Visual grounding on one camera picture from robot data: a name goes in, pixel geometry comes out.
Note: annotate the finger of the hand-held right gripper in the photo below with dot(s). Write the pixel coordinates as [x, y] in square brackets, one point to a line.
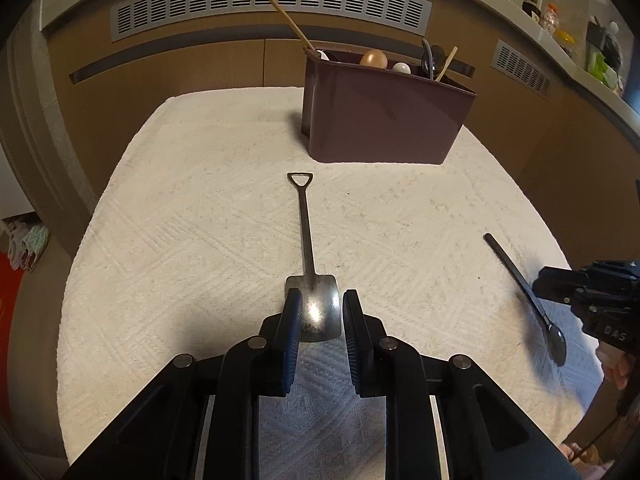
[557, 285]

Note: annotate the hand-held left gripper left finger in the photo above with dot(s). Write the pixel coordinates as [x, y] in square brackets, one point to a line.
[292, 330]

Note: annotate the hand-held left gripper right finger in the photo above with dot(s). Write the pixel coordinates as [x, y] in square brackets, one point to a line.
[351, 330]

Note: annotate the shovel-shaped metal spoon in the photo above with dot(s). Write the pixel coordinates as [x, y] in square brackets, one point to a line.
[320, 305]

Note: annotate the maroon utensil holder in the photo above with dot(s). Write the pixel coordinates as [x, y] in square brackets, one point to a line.
[380, 115]

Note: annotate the white ball-end spoon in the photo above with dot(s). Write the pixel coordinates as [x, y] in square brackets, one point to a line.
[401, 67]

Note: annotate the white ceramic spoon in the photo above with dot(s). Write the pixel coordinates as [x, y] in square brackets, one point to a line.
[322, 55]

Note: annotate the person's right hand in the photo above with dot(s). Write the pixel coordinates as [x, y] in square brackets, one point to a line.
[616, 370]

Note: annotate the white textured towel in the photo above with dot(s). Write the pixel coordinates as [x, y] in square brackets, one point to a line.
[175, 235]

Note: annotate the small grey vent grille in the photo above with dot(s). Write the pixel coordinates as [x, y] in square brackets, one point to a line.
[520, 65]

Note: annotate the green packet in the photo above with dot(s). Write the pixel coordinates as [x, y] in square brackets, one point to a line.
[598, 65]

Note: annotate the yellow-lid jar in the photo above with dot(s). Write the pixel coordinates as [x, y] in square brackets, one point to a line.
[565, 42]

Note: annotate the wooden chopstick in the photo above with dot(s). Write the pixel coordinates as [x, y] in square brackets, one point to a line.
[447, 62]
[292, 25]

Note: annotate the orange-cap bottle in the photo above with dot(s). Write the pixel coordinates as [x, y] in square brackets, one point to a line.
[550, 17]

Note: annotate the wooden cabinet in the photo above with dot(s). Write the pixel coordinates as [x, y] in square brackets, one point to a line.
[200, 70]

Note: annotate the hanging pale cloth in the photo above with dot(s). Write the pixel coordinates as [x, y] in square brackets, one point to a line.
[27, 245]

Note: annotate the dark bottle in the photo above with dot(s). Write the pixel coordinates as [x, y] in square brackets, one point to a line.
[532, 7]

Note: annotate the red object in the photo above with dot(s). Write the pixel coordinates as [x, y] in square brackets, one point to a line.
[9, 300]

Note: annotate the large grey vent grille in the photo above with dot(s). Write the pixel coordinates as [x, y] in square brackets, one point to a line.
[200, 2]

